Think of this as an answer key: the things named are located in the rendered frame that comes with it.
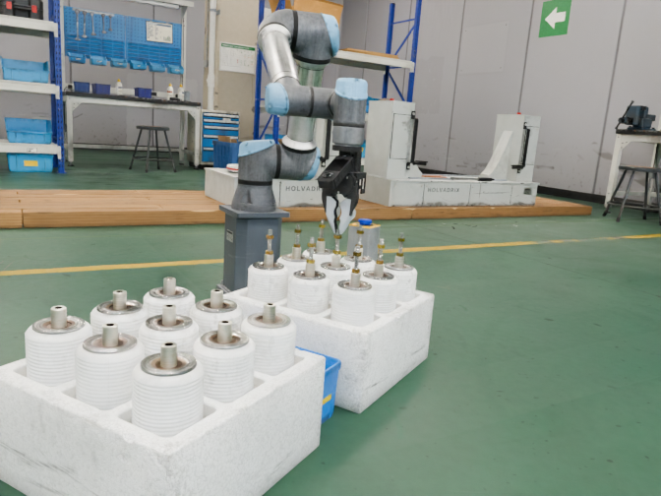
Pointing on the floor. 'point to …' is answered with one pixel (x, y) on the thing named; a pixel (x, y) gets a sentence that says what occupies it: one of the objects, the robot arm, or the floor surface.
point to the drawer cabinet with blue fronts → (210, 126)
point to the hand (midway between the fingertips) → (336, 228)
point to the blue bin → (328, 384)
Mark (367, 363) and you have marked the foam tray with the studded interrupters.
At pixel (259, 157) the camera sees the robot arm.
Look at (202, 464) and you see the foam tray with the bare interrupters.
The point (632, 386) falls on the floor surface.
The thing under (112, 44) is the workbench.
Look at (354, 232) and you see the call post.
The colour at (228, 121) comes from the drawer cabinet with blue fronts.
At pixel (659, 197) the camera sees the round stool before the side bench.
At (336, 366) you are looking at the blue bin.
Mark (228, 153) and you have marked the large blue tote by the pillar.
